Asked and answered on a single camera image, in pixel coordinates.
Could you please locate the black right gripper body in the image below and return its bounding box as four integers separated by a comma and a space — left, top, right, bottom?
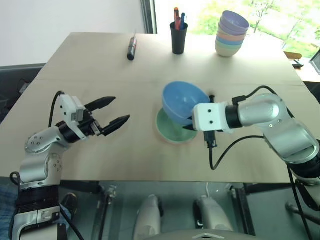
203, 94, 219, 149

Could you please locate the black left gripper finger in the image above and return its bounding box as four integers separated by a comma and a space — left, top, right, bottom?
84, 96, 117, 113
102, 114, 131, 137

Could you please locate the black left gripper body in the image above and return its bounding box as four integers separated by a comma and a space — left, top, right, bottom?
78, 109, 104, 138

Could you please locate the cream stacked bowl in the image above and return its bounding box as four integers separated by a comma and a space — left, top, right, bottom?
214, 44, 244, 59

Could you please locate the mint green stacked bowl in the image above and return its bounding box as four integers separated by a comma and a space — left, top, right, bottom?
214, 40, 244, 51

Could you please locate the light blue stacked bowl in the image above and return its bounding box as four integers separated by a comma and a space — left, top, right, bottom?
215, 36, 245, 47

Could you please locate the orange stacked bowl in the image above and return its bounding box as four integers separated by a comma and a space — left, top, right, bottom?
216, 31, 246, 43

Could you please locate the lavender stacked bowl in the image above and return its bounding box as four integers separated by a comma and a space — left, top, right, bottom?
217, 23, 248, 39

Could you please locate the purple stacked bowl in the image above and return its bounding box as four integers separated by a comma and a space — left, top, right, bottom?
218, 10, 251, 35

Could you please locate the black marker with red tip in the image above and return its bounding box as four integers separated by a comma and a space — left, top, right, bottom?
126, 29, 138, 61

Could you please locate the silver rounded robot leg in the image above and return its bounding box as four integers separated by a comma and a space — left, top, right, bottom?
131, 194, 164, 240
193, 195, 235, 233

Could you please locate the black pen cup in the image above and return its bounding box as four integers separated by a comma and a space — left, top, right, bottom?
169, 21, 189, 55

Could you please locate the dark shoe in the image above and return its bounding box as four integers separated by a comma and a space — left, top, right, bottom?
60, 192, 78, 217

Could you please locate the grey robot torso edge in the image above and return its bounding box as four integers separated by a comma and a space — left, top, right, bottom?
149, 230, 254, 240

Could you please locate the orange pen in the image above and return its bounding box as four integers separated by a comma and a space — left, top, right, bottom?
173, 7, 182, 31

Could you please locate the blue jeans leg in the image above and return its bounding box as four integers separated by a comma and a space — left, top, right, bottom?
0, 184, 21, 235

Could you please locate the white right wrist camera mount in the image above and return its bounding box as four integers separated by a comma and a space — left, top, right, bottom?
191, 101, 235, 134

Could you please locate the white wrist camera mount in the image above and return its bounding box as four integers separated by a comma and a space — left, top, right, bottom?
191, 101, 235, 134
58, 94, 88, 139

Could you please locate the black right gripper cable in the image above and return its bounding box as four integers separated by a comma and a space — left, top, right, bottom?
209, 135, 266, 171

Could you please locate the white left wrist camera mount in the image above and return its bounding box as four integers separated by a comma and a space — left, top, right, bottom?
58, 94, 88, 139

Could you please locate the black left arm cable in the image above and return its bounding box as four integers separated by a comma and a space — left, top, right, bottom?
48, 90, 66, 128

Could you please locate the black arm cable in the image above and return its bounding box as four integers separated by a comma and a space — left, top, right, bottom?
286, 163, 314, 240
48, 90, 66, 128

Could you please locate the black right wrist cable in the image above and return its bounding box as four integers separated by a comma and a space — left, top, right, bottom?
232, 85, 279, 105

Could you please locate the dark window frame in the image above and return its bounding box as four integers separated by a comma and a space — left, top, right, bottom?
139, 0, 159, 35

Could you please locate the black right arm lower cable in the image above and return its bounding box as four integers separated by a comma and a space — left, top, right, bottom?
286, 163, 314, 240

